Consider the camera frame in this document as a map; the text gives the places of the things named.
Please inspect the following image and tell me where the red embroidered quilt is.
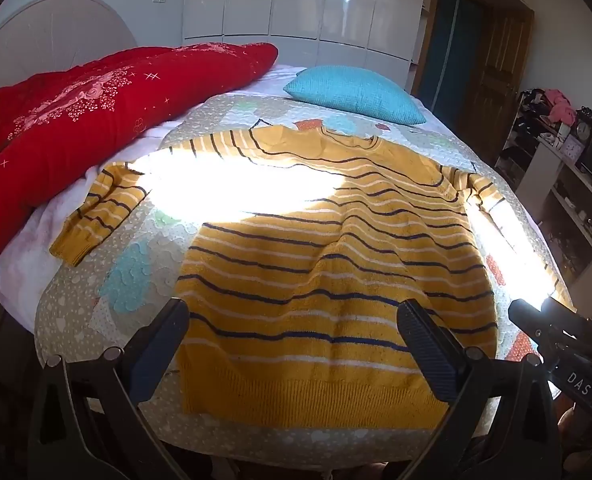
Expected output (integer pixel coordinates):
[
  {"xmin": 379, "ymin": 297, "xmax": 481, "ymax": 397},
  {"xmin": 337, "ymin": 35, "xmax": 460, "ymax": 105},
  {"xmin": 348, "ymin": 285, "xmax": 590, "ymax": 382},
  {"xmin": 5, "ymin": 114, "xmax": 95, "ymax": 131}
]
[{"xmin": 0, "ymin": 42, "xmax": 280, "ymax": 291}]

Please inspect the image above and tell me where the dark teal door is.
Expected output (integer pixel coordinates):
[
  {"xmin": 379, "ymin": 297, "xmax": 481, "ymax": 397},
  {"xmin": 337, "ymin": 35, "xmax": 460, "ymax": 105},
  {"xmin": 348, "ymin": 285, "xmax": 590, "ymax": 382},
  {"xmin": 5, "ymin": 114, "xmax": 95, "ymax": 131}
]
[{"xmin": 418, "ymin": 0, "xmax": 482, "ymax": 111}]

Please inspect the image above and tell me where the purple alarm clock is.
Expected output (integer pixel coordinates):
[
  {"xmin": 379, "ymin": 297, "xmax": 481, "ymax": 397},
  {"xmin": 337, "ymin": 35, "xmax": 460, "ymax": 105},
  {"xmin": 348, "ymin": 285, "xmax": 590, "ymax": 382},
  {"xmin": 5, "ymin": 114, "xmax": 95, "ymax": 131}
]
[{"xmin": 560, "ymin": 137, "xmax": 585, "ymax": 162}]

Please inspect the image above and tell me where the black ornate clock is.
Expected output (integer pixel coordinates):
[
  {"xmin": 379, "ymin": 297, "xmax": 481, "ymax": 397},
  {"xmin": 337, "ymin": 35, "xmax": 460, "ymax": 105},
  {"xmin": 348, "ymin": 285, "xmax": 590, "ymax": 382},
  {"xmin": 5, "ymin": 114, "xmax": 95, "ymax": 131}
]
[{"xmin": 574, "ymin": 106, "xmax": 592, "ymax": 144}]

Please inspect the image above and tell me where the brown wooden door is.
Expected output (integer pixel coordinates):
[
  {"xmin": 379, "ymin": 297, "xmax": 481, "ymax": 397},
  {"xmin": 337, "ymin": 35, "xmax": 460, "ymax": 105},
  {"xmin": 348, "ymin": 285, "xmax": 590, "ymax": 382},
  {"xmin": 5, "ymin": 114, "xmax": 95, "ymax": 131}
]
[{"xmin": 458, "ymin": 5, "xmax": 534, "ymax": 163}]

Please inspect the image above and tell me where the white round headboard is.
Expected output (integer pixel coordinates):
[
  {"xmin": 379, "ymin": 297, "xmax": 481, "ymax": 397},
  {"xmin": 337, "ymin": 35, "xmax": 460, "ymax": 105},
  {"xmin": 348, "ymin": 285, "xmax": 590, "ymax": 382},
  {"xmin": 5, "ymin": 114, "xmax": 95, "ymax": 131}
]
[{"xmin": 0, "ymin": 0, "xmax": 138, "ymax": 98}]

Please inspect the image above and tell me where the yellow striped sweater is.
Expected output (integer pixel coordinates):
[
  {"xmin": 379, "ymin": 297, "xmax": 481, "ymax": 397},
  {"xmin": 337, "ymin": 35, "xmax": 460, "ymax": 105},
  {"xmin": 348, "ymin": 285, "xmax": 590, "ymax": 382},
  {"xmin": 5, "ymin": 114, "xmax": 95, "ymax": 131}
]
[{"xmin": 50, "ymin": 125, "xmax": 506, "ymax": 431}]

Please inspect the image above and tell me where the glossy white wardrobe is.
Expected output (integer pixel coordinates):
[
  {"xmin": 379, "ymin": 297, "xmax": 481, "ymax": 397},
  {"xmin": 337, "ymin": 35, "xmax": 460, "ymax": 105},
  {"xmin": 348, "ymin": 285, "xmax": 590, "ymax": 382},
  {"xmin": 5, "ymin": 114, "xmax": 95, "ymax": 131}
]
[{"xmin": 182, "ymin": 0, "xmax": 431, "ymax": 92}]

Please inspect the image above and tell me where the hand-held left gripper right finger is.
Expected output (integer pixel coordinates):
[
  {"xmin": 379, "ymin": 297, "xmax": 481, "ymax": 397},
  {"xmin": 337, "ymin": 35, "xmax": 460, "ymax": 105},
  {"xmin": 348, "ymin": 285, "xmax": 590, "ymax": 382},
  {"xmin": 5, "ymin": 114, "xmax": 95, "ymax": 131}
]
[{"xmin": 396, "ymin": 298, "xmax": 562, "ymax": 480}]

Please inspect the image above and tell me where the pink cloth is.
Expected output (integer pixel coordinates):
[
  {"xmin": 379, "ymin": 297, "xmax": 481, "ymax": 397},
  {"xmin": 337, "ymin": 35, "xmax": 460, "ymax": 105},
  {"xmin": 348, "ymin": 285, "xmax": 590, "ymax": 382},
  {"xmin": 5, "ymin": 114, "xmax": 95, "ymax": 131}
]
[{"xmin": 546, "ymin": 89, "xmax": 577, "ymax": 124}]

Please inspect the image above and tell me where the white bed sheet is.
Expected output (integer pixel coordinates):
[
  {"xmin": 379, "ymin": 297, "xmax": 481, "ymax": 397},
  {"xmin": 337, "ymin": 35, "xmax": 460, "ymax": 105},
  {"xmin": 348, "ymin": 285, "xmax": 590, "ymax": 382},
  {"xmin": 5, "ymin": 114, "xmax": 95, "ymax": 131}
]
[{"xmin": 0, "ymin": 64, "xmax": 437, "ymax": 336}]

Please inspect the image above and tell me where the teal pillow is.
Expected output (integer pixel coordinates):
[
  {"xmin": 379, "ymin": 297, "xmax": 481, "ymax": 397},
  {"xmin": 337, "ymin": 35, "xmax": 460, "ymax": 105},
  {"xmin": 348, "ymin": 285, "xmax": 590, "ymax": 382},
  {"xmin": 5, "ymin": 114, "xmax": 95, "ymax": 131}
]
[{"xmin": 283, "ymin": 65, "xmax": 427, "ymax": 126}]

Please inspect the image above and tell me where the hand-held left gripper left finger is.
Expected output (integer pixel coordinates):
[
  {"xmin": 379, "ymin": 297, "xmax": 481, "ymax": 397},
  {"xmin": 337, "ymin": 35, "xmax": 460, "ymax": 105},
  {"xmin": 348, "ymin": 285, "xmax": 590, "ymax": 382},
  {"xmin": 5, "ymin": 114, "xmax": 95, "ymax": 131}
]
[{"xmin": 27, "ymin": 297, "xmax": 191, "ymax": 480}]

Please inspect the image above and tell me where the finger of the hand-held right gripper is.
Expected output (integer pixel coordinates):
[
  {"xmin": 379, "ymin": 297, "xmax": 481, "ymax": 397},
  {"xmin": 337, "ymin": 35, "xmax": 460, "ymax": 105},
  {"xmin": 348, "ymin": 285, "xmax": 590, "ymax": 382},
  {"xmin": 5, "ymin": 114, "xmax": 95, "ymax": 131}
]
[
  {"xmin": 508, "ymin": 298, "xmax": 551, "ymax": 343},
  {"xmin": 542, "ymin": 296, "xmax": 592, "ymax": 336}
]

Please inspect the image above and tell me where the white shelf unit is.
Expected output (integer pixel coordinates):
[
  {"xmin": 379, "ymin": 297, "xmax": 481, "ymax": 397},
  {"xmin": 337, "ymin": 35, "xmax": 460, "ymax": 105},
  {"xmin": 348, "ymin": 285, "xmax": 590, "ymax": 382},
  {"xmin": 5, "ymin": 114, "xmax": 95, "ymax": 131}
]
[{"xmin": 493, "ymin": 87, "xmax": 592, "ymax": 281}]

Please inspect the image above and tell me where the heart patchwork bedspread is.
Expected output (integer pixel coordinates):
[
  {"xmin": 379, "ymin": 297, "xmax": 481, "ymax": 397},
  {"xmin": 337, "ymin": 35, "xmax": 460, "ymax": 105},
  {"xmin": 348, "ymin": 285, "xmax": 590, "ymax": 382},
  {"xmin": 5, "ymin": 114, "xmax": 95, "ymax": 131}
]
[{"xmin": 33, "ymin": 92, "xmax": 576, "ymax": 466}]

